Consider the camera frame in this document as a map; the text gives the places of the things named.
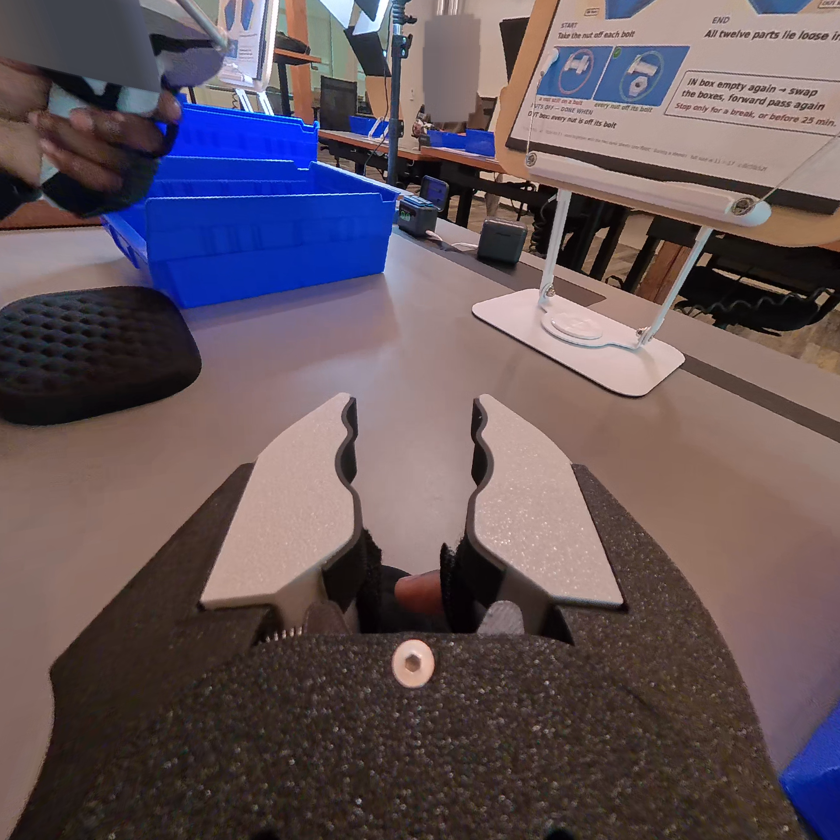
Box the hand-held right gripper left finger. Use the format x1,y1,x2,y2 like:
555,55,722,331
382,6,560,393
200,394,384,628

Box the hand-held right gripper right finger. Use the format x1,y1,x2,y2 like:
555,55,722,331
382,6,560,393
451,394,627,628

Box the large blue plastic bin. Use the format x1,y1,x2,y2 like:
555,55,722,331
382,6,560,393
103,155,399,311

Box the person's left hand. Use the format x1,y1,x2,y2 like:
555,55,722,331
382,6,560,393
0,59,182,195

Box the black mesh cushion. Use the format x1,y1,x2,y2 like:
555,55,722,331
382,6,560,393
0,287,203,426

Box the printed poster banner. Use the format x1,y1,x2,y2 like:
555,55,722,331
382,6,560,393
214,0,280,91

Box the black office chair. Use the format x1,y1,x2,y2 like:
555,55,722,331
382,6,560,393
318,77,359,133

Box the small black box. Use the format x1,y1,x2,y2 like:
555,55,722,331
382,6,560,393
477,220,529,269

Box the wooden office desk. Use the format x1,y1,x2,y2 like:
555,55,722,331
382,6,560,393
318,128,515,227

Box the small black device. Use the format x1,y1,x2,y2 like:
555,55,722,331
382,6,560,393
397,195,442,238

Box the studio light on stand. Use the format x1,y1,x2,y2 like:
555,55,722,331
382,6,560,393
344,0,421,187

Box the row of blue bins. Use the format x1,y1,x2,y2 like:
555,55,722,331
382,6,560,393
347,115,498,157

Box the sign on white stand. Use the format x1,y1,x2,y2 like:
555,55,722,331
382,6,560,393
473,0,840,399

